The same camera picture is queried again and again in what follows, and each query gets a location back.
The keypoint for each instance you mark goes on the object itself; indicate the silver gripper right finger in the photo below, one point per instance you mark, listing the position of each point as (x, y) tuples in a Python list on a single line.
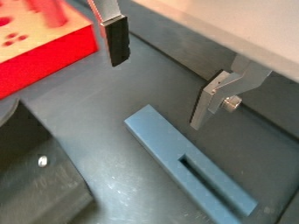
[(221, 94)]

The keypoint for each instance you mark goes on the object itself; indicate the blue double-square peg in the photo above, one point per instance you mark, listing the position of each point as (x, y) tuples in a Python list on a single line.
[(213, 189)]

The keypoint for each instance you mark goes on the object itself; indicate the red peg board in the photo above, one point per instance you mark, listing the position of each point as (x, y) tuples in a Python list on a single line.
[(35, 50)]

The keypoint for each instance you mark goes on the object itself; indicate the black curved holder stand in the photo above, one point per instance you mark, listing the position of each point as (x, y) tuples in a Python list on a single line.
[(43, 190)]

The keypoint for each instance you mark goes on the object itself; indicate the red hexagonal peg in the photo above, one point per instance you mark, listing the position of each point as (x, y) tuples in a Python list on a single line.
[(51, 10)]

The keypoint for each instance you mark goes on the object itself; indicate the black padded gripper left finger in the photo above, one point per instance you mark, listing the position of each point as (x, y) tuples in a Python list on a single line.
[(114, 29)]

